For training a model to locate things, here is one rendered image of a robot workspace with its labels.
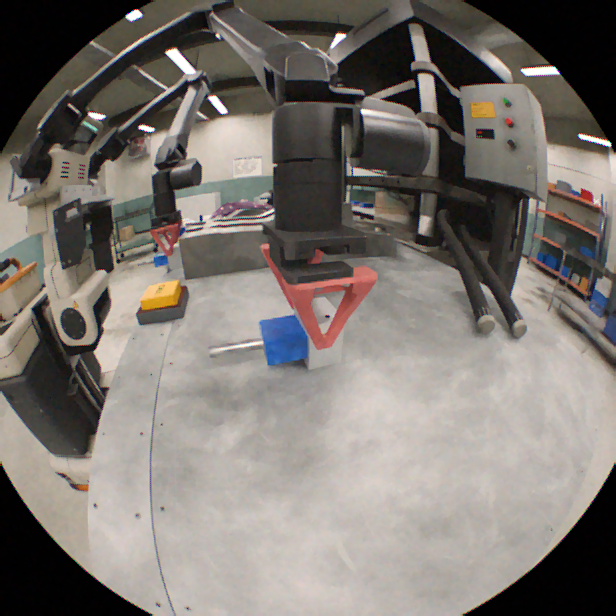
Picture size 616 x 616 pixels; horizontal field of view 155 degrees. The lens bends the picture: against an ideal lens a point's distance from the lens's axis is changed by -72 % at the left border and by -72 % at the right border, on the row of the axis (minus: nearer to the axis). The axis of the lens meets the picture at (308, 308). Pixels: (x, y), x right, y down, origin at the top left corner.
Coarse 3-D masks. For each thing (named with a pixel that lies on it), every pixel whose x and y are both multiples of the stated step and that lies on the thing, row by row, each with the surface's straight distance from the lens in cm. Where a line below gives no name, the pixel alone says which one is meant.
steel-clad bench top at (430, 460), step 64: (384, 256) 64; (192, 320) 36; (256, 320) 33; (384, 320) 34; (448, 320) 39; (128, 384) 30; (192, 384) 26; (256, 384) 24; (320, 384) 24; (384, 384) 25; (448, 384) 27; (512, 384) 32; (576, 384) 44; (128, 448) 24; (192, 448) 21; (256, 448) 20; (320, 448) 20; (384, 448) 20; (448, 448) 22; (512, 448) 26; (576, 448) 34; (128, 512) 22; (192, 512) 19; (256, 512) 18; (320, 512) 18; (384, 512) 18; (448, 512) 20; (512, 512) 23; (128, 576) 22; (192, 576) 19; (256, 576) 18; (320, 576) 17; (384, 576) 18; (448, 576) 20; (512, 576) 24
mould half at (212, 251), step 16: (208, 224) 64; (224, 224) 61; (352, 224) 57; (192, 240) 50; (208, 240) 50; (224, 240) 50; (240, 240) 50; (256, 240) 51; (384, 240) 63; (192, 256) 51; (208, 256) 51; (224, 256) 51; (240, 256) 51; (256, 256) 51; (336, 256) 57; (352, 256) 59; (368, 256) 61; (192, 272) 52; (208, 272) 52; (224, 272) 52
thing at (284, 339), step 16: (320, 304) 25; (272, 320) 25; (288, 320) 25; (320, 320) 23; (272, 336) 23; (288, 336) 23; (304, 336) 23; (208, 352) 24; (224, 352) 24; (240, 352) 24; (272, 352) 23; (288, 352) 23; (304, 352) 24; (320, 352) 24; (336, 352) 25
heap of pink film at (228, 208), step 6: (228, 204) 99; (234, 204) 91; (240, 204) 88; (246, 204) 93; (252, 204) 91; (258, 204) 94; (264, 204) 98; (216, 210) 100; (222, 210) 97; (228, 210) 88; (234, 210) 87; (222, 216) 88
